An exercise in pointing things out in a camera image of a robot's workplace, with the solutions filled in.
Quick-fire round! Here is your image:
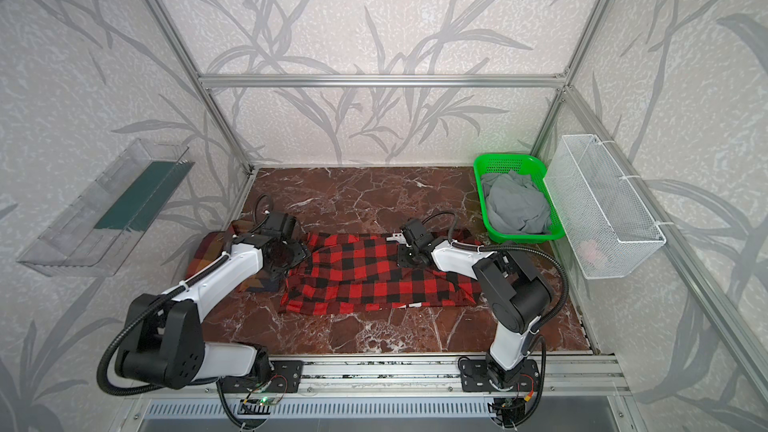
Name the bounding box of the red black plaid shirt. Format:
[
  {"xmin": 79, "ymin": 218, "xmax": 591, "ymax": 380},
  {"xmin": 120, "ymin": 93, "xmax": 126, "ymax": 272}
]
[{"xmin": 279, "ymin": 233, "xmax": 481, "ymax": 316}]

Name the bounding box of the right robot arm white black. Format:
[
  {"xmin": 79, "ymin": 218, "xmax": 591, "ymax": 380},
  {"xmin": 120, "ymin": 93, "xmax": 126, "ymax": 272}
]
[{"xmin": 387, "ymin": 219, "xmax": 568, "ymax": 392}]

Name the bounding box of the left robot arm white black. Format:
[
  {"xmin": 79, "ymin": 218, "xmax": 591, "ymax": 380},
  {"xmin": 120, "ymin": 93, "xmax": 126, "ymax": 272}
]
[{"xmin": 97, "ymin": 212, "xmax": 309, "ymax": 395}]

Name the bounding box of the folded multicolour plaid shirt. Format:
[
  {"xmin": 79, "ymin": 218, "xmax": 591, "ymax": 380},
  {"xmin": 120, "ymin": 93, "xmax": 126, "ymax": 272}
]
[{"xmin": 184, "ymin": 219, "xmax": 283, "ymax": 293}]

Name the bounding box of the grey shirt in basket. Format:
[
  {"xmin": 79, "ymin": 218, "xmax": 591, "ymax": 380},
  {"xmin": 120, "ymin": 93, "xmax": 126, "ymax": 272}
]
[{"xmin": 481, "ymin": 170, "xmax": 552, "ymax": 235}]

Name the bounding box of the green plastic basket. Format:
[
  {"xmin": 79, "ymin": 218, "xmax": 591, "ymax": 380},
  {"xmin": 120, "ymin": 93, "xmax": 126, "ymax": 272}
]
[{"xmin": 473, "ymin": 153, "xmax": 565, "ymax": 244}]

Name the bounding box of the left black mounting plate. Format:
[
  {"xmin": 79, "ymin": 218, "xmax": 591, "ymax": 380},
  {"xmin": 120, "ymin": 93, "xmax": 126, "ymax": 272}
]
[{"xmin": 222, "ymin": 360, "xmax": 304, "ymax": 394}]

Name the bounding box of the black mounting plate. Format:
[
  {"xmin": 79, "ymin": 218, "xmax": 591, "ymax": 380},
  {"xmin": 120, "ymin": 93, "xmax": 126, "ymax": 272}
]
[
  {"xmin": 457, "ymin": 356, "xmax": 542, "ymax": 395},
  {"xmin": 222, "ymin": 360, "xmax": 304, "ymax": 394}
]

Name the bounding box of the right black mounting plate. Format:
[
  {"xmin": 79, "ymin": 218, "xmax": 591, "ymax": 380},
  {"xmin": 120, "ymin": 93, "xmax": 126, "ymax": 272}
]
[{"xmin": 457, "ymin": 356, "xmax": 542, "ymax": 395}]

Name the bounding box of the right black corrugated cable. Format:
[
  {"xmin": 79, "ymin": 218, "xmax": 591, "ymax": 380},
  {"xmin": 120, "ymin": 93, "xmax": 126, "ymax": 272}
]
[{"xmin": 419, "ymin": 211, "xmax": 570, "ymax": 427}]

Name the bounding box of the black corrugated cable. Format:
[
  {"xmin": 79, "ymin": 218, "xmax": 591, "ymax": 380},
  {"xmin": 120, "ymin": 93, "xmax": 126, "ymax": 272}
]
[
  {"xmin": 95, "ymin": 194, "xmax": 274, "ymax": 397},
  {"xmin": 419, "ymin": 211, "xmax": 570, "ymax": 427}
]

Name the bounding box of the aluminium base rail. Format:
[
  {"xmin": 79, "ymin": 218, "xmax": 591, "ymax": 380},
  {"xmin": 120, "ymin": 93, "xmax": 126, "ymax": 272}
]
[{"xmin": 125, "ymin": 355, "xmax": 631, "ymax": 400}]

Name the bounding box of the clear plastic wall tray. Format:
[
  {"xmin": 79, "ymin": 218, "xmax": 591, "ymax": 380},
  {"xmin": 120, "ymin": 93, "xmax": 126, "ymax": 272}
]
[{"xmin": 17, "ymin": 139, "xmax": 195, "ymax": 277}]

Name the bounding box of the white wire mesh basket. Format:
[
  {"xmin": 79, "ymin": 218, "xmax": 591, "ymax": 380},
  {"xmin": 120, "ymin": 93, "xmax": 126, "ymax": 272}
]
[{"xmin": 544, "ymin": 134, "xmax": 666, "ymax": 280}]

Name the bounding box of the left black corrugated cable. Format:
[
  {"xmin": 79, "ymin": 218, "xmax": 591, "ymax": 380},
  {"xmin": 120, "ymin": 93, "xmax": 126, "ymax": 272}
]
[{"xmin": 95, "ymin": 194, "xmax": 274, "ymax": 397}]

